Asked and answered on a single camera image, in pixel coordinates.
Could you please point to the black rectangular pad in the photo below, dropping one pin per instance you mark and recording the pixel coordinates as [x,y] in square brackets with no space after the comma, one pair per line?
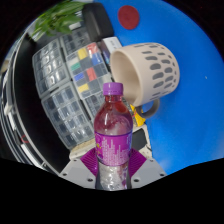
[139,140]

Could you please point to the large grey drawer cabinet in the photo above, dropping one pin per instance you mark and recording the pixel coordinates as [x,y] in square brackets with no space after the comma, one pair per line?
[50,68]
[66,116]

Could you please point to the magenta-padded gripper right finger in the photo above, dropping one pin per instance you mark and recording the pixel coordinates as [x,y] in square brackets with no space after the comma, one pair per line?
[148,171]

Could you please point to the beige mug with grey holes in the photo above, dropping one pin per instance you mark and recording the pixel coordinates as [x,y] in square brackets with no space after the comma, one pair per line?
[156,71]

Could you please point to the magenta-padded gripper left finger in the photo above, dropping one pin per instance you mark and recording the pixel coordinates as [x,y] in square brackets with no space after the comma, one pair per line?
[78,172]

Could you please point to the clear bottle with purple label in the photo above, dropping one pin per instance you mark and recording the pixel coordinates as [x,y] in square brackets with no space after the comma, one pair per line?
[112,143]

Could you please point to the small grey drawer cabinet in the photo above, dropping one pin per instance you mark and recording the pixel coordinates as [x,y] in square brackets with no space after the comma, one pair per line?
[93,103]
[75,41]

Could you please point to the flat round red coaster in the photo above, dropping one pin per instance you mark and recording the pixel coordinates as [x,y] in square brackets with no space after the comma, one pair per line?
[128,17]

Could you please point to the yellow multimeter with red leads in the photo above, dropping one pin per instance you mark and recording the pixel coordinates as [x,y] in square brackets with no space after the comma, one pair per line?
[137,116]

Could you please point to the black case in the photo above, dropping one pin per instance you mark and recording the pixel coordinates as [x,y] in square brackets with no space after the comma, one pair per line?
[98,20]

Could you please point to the green potted plant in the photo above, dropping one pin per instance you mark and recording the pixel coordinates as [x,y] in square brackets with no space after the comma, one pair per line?
[58,18]

